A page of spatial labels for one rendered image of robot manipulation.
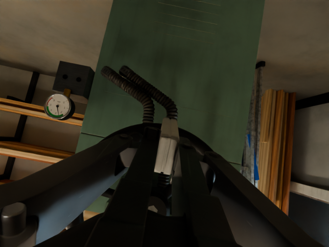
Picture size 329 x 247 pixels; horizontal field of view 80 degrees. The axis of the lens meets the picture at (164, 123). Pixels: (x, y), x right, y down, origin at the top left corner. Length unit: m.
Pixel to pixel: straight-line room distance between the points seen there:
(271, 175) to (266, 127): 0.41
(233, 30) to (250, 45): 0.06
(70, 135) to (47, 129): 0.33
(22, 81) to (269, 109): 3.19
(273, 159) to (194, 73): 1.50
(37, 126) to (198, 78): 2.94
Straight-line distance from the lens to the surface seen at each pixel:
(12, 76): 3.62
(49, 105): 0.54
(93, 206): 0.57
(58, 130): 3.21
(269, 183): 2.00
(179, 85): 0.56
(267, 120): 1.96
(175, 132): 0.16
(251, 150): 1.41
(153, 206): 0.34
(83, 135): 0.56
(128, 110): 0.54
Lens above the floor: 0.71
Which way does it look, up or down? 7 degrees down
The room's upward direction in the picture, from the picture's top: 169 degrees counter-clockwise
